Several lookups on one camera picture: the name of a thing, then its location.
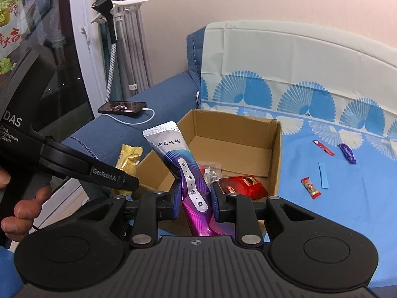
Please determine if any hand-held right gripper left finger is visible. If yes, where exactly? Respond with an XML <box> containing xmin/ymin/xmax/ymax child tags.
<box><xmin>74</xmin><ymin>180</ymin><xmax>183</xmax><ymax>249</ymax></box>

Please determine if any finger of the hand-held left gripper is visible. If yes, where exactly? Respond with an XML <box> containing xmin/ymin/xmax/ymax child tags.
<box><xmin>39</xmin><ymin>135</ymin><xmax>140</xmax><ymax>190</ymax></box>

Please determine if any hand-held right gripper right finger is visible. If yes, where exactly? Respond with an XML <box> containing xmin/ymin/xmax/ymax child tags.
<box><xmin>210</xmin><ymin>183</ymin><xmax>325</xmax><ymax>249</ymax></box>

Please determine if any clear bag of candies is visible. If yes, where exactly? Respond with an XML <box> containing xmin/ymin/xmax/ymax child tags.
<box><xmin>198</xmin><ymin>161</ymin><xmax>222</xmax><ymax>190</ymax></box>

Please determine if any silver and purple pouch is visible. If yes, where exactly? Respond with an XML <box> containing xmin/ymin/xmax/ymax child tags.
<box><xmin>143</xmin><ymin>121</ymin><xmax>233</xmax><ymax>238</ymax></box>

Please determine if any yellow snack packet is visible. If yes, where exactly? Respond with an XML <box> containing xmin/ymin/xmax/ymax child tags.
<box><xmin>115</xmin><ymin>144</ymin><xmax>143</xmax><ymax>197</ymax></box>

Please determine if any cardboard box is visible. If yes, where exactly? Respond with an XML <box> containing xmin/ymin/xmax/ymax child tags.
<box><xmin>132</xmin><ymin>109</ymin><xmax>283</xmax><ymax>233</ymax></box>

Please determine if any person's left hand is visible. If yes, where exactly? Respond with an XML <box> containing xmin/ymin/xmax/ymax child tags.
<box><xmin>0</xmin><ymin>166</ymin><xmax>52</xmax><ymax>243</ymax></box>

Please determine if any festive window decal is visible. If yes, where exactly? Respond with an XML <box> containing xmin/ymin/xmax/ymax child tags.
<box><xmin>0</xmin><ymin>0</ymin><xmax>24</xmax><ymax>75</ymax></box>

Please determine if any black smartphone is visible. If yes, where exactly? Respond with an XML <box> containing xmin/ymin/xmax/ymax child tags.
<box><xmin>98</xmin><ymin>101</ymin><xmax>147</xmax><ymax>117</ymax></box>

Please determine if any blue fabric sofa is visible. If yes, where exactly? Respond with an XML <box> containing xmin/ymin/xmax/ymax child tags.
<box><xmin>60</xmin><ymin>25</ymin><xmax>205</xmax><ymax>199</ymax></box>

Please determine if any small red snack bar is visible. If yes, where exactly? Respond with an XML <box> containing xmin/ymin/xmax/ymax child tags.
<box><xmin>301</xmin><ymin>177</ymin><xmax>322</xmax><ymax>200</ymax></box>

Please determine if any blue strip packet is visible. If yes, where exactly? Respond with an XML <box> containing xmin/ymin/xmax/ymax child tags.
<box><xmin>318</xmin><ymin>163</ymin><xmax>331</xmax><ymax>190</ymax></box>

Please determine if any slim red snack packet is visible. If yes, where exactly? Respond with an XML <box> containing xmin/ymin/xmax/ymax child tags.
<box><xmin>313</xmin><ymin>140</ymin><xmax>335</xmax><ymax>156</ymax></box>

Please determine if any grey curtain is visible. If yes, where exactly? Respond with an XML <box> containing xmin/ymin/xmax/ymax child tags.
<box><xmin>93</xmin><ymin>0</ymin><xmax>152</xmax><ymax>100</ymax></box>

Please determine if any purple candy wrapper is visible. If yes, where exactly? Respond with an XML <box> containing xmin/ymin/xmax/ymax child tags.
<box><xmin>339</xmin><ymin>143</ymin><xmax>357</xmax><ymax>164</ymax></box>

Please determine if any white charging cable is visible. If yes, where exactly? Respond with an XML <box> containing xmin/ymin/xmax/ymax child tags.
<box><xmin>104</xmin><ymin>107</ymin><xmax>155</xmax><ymax>126</ymax></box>

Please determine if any white door frame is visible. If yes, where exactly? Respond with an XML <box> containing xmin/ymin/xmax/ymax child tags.
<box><xmin>66</xmin><ymin>0</ymin><xmax>107</xmax><ymax>120</ymax></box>

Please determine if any black garment steamer with hose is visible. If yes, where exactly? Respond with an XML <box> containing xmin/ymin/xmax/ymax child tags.
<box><xmin>91</xmin><ymin>0</ymin><xmax>119</xmax><ymax>104</ymax></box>

